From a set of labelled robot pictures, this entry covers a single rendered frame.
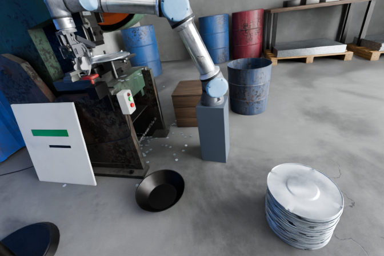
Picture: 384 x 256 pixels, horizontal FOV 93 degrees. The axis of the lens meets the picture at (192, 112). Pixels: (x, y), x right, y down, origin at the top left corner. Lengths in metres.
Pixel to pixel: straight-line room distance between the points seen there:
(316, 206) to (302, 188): 0.09
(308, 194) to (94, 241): 1.07
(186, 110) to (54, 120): 0.98
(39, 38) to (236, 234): 1.54
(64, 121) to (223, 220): 1.12
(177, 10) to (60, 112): 0.96
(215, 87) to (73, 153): 1.05
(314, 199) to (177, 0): 1.00
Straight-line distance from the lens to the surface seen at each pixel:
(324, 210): 0.97
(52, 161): 1.66
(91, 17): 1.43
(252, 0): 4.43
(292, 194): 0.97
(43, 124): 1.56
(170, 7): 0.86
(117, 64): 1.37
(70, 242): 1.34
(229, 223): 1.12
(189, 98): 1.62
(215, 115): 1.14
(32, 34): 1.45
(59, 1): 1.00
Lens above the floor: 0.97
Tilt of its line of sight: 28 degrees down
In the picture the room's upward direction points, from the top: 8 degrees counter-clockwise
